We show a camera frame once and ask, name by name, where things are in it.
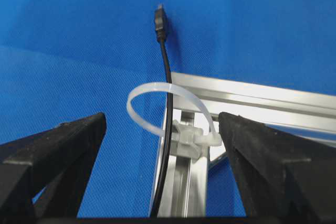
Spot white zip tie loop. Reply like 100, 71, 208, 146
127, 82, 222, 156

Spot blue table cloth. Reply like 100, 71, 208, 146
1, 0, 335, 217

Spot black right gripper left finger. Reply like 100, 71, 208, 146
1, 112, 107, 219

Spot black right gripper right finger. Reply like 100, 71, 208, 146
218, 112, 335, 219

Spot black USB cable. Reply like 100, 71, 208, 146
149, 3, 174, 218

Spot aluminium extrusion frame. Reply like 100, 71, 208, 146
159, 73, 335, 223

